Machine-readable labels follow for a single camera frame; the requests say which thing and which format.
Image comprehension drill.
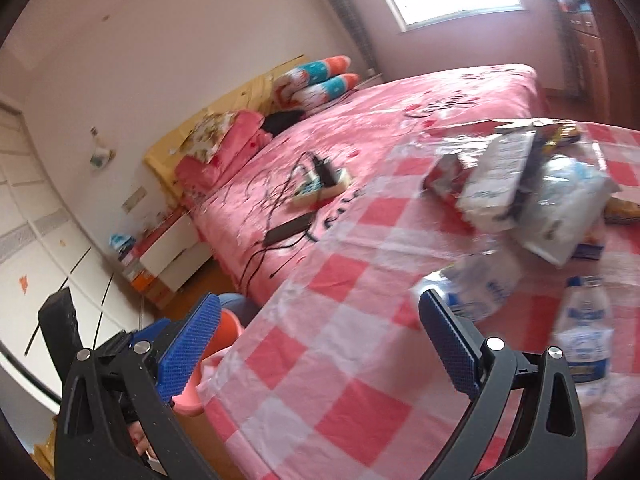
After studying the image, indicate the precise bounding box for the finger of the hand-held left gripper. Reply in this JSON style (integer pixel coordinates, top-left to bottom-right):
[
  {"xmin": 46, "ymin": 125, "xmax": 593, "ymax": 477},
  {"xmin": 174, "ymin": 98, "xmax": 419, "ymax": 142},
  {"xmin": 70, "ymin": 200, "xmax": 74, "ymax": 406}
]
[{"xmin": 129, "ymin": 317, "xmax": 176, "ymax": 351}]

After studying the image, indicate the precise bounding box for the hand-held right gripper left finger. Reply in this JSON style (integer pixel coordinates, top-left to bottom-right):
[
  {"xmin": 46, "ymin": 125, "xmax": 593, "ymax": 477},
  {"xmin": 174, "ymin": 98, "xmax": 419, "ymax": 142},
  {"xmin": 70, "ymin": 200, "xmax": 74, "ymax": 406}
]
[{"xmin": 54, "ymin": 292, "xmax": 223, "ymax": 480}]

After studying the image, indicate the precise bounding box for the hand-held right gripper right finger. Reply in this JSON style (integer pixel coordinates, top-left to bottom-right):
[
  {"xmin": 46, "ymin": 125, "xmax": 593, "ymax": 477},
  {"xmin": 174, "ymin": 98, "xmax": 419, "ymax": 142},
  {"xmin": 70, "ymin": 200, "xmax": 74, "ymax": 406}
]
[{"xmin": 418, "ymin": 290, "xmax": 588, "ymax": 480}]

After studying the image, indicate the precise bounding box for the orange plastic stool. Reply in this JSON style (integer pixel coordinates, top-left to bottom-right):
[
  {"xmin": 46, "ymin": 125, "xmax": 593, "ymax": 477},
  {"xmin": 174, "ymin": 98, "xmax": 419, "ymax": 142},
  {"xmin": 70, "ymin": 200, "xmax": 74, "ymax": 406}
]
[{"xmin": 172, "ymin": 310, "xmax": 246, "ymax": 418}]

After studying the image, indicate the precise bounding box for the crushed clear plastic bottle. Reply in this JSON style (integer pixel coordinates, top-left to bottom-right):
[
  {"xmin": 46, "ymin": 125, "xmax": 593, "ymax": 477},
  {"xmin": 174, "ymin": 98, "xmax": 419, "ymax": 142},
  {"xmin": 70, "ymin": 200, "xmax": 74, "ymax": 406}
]
[{"xmin": 412, "ymin": 252, "xmax": 523, "ymax": 323}]

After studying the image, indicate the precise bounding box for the blue label plastic bottle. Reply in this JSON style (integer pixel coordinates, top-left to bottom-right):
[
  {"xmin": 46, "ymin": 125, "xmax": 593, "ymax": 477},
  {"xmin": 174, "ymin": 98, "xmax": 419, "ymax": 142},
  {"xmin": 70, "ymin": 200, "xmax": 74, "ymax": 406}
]
[{"xmin": 547, "ymin": 275, "xmax": 616, "ymax": 413}]

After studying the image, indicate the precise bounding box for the red snack bag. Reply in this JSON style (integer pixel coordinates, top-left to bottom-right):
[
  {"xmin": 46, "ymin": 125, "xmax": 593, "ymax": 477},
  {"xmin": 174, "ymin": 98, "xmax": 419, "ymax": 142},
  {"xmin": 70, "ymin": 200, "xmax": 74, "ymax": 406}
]
[{"xmin": 422, "ymin": 152, "xmax": 491, "ymax": 211}]

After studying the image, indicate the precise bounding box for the white tissue packet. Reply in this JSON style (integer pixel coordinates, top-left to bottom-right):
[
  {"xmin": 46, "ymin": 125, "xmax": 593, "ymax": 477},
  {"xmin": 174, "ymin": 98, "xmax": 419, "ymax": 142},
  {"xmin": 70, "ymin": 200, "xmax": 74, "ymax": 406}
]
[{"xmin": 457, "ymin": 132, "xmax": 538, "ymax": 233}]

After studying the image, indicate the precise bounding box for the small yellow packet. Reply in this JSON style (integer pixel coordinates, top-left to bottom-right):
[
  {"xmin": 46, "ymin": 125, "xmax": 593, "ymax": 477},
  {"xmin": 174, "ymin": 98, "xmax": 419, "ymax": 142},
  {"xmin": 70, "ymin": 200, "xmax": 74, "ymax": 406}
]
[{"xmin": 602, "ymin": 195, "xmax": 640, "ymax": 223}]

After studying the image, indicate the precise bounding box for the stack of boxes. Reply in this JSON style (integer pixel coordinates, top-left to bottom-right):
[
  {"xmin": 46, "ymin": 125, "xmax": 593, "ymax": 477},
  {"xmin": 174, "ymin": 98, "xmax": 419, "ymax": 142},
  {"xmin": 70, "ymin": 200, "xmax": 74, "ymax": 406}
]
[{"xmin": 122, "ymin": 260, "xmax": 173, "ymax": 311}]

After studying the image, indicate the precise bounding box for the grey blue round stool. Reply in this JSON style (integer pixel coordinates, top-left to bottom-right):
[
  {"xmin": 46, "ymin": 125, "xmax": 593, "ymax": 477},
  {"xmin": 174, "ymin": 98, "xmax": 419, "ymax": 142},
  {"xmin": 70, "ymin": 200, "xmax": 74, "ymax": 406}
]
[{"xmin": 220, "ymin": 292, "xmax": 263, "ymax": 328}]

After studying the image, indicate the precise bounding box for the white red nightstand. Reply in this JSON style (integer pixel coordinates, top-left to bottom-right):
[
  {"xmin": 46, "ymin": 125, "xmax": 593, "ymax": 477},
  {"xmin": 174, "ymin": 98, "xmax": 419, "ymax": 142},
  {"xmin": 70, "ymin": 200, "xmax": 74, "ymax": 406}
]
[{"xmin": 132, "ymin": 210, "xmax": 213, "ymax": 293}]

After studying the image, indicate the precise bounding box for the white wardrobe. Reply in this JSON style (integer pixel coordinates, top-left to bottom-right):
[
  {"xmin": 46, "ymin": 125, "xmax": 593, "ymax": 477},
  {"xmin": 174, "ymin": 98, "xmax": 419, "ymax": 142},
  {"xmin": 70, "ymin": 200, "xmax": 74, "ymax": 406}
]
[{"xmin": 0, "ymin": 95, "xmax": 146, "ymax": 401}]

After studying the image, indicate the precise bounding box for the clear plastic table cover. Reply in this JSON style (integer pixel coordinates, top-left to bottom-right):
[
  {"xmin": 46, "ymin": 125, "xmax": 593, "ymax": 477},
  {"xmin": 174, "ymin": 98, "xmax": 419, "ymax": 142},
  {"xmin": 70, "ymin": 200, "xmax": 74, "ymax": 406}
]
[{"xmin": 260, "ymin": 130, "xmax": 640, "ymax": 341}]

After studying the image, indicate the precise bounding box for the black phone on bed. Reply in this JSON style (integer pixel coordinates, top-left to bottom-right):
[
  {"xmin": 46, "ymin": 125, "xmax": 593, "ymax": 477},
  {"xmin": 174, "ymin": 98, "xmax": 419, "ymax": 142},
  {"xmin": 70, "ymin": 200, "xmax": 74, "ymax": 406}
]
[{"xmin": 262, "ymin": 210, "xmax": 317, "ymax": 247}]

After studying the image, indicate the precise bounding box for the yellow wooden headboard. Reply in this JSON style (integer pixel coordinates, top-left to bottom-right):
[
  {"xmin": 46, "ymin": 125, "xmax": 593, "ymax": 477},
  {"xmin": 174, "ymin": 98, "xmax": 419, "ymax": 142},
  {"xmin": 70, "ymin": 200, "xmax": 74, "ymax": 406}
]
[{"xmin": 142, "ymin": 55, "xmax": 308, "ymax": 196}]

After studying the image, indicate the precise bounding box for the beige power strip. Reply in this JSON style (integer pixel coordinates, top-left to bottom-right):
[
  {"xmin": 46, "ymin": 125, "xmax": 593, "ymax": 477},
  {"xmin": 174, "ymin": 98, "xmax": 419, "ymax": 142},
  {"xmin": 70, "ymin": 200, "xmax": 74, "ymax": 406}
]
[{"xmin": 290, "ymin": 167, "xmax": 351, "ymax": 207}]

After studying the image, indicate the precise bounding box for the pink folded blanket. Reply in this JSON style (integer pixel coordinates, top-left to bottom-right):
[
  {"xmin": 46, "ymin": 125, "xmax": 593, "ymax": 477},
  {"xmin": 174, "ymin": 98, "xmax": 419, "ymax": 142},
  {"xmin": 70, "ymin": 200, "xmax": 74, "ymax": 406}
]
[{"xmin": 174, "ymin": 110, "xmax": 273, "ymax": 196}]

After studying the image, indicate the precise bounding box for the floral pillow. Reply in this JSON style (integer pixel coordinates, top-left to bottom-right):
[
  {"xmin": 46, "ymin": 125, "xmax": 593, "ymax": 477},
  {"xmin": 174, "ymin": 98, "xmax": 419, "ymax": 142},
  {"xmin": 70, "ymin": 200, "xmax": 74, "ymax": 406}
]
[{"xmin": 179, "ymin": 111, "xmax": 238, "ymax": 161}]

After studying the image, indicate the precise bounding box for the black charger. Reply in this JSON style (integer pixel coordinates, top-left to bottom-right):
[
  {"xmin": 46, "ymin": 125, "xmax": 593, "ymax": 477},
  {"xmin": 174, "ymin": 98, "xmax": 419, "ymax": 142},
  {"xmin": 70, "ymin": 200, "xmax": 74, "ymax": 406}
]
[{"xmin": 312, "ymin": 156, "xmax": 338, "ymax": 188}]

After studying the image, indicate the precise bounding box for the bed with pink sheet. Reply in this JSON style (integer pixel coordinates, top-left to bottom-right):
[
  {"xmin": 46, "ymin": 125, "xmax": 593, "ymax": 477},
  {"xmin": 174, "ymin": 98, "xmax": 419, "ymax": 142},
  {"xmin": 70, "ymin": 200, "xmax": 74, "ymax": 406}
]
[{"xmin": 172, "ymin": 62, "xmax": 548, "ymax": 306}]

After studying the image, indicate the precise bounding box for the black cloth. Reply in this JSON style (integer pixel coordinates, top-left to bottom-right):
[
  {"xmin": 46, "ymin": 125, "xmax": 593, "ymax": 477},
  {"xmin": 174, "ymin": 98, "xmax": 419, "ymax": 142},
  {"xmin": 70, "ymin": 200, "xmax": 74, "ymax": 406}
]
[{"xmin": 262, "ymin": 109, "xmax": 308, "ymax": 136}]

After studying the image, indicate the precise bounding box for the colourful rolled quilt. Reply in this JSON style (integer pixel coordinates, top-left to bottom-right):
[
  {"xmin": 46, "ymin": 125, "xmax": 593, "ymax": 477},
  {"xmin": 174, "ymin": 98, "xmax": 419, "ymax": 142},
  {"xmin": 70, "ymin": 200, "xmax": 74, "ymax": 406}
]
[{"xmin": 280, "ymin": 73, "xmax": 361, "ymax": 111}]

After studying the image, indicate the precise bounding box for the brown wooden dresser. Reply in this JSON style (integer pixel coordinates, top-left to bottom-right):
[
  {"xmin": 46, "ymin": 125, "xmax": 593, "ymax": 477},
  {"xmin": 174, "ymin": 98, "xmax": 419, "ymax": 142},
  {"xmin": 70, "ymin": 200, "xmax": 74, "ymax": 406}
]
[{"xmin": 567, "ymin": 0, "xmax": 640, "ymax": 131}]

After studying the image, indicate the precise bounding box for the black charging cable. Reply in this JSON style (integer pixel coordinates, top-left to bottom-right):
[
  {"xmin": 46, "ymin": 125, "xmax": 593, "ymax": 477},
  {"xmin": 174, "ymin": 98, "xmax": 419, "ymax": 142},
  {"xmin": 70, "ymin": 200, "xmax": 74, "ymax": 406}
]
[{"xmin": 240, "ymin": 152, "xmax": 326, "ymax": 293}]

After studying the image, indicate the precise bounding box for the wall socket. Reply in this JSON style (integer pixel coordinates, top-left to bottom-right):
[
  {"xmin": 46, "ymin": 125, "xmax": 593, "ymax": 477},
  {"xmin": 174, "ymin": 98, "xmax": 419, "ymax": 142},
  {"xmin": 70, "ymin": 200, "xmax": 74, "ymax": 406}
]
[{"xmin": 122, "ymin": 186, "xmax": 148, "ymax": 211}]

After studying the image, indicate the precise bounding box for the wall hanging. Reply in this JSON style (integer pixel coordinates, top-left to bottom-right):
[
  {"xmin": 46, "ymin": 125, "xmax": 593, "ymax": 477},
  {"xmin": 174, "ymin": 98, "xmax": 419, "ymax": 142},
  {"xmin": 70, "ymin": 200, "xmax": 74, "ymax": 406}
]
[{"xmin": 89, "ymin": 127, "xmax": 113, "ymax": 168}]

